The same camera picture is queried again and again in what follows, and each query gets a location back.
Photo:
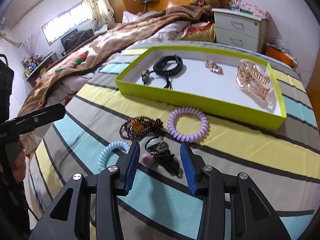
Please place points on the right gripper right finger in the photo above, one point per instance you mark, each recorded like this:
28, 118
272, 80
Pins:
252, 215

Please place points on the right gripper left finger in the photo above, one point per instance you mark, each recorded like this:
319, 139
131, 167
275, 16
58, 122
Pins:
68, 215

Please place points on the black hair tie pink ball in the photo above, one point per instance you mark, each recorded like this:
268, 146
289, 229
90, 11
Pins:
157, 151

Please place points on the rose gold hair claw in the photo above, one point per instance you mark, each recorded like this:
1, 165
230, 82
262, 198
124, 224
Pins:
251, 78

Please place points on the rose gold hair clip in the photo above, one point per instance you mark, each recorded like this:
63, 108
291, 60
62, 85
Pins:
213, 67

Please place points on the black cord teal bead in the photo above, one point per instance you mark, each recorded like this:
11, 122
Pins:
155, 77

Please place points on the left hand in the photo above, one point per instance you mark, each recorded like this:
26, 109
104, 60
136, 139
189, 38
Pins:
20, 170

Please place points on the striped tablecloth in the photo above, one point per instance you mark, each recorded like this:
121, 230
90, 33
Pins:
283, 163

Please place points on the green shallow box tray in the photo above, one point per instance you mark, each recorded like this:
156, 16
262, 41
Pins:
196, 86

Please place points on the red green striped cushion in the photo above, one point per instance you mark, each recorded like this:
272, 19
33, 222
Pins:
73, 62

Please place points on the orange storage bin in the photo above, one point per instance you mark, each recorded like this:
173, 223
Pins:
284, 57

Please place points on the black smart band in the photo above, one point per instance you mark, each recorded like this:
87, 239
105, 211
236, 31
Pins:
168, 65

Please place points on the brown fleece blanket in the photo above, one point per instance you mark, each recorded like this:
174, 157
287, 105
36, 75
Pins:
100, 47

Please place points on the white three-drawer nightstand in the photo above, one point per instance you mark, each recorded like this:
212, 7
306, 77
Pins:
240, 29

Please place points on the pink flat box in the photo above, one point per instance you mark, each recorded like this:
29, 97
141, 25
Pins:
255, 10

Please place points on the patterned curtain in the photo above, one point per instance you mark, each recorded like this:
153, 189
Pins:
101, 12

